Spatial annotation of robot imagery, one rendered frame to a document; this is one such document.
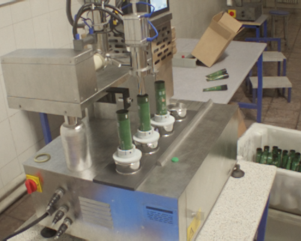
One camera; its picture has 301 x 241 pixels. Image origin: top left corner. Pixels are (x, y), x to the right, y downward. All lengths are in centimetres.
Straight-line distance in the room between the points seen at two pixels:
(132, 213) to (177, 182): 14
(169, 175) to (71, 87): 33
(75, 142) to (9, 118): 175
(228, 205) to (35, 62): 78
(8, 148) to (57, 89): 182
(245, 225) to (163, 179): 39
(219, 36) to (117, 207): 186
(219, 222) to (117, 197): 40
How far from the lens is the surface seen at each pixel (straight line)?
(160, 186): 97
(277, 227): 190
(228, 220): 129
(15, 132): 282
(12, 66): 108
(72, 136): 102
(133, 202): 99
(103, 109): 135
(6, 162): 279
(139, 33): 97
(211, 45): 273
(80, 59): 95
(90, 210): 109
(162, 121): 116
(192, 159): 107
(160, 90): 113
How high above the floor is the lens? 156
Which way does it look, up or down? 24 degrees down
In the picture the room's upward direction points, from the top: 5 degrees counter-clockwise
